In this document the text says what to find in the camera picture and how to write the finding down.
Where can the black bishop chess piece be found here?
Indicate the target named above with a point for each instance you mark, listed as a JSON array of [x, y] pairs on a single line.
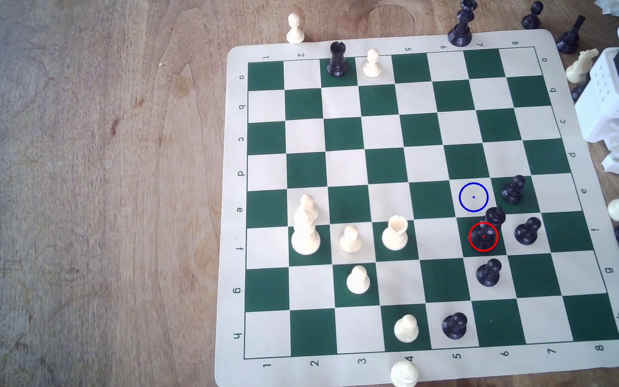
[[569, 36], [482, 236]]

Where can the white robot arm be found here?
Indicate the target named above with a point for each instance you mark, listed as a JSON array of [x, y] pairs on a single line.
[[608, 91]]

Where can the white pawn chess piece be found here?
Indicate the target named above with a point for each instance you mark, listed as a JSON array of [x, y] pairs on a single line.
[[308, 203], [350, 241], [295, 29], [358, 280], [406, 329], [372, 64], [404, 374]]

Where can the white king chess piece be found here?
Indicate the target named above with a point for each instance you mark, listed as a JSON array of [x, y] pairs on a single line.
[[305, 234]]

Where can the green and cream chess mat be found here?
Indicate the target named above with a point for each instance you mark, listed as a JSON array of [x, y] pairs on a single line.
[[384, 166]]

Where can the black rook chess piece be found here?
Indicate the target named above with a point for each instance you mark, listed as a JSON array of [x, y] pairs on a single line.
[[337, 60]]

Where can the black pawn chess piece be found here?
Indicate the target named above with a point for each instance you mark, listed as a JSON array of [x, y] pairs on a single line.
[[454, 326], [488, 273], [532, 17], [513, 190], [527, 232]]

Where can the black queen chess piece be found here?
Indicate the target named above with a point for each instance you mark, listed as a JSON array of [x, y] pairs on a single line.
[[460, 29]]

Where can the white knight chess piece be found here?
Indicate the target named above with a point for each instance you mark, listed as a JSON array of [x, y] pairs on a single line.
[[580, 65]]

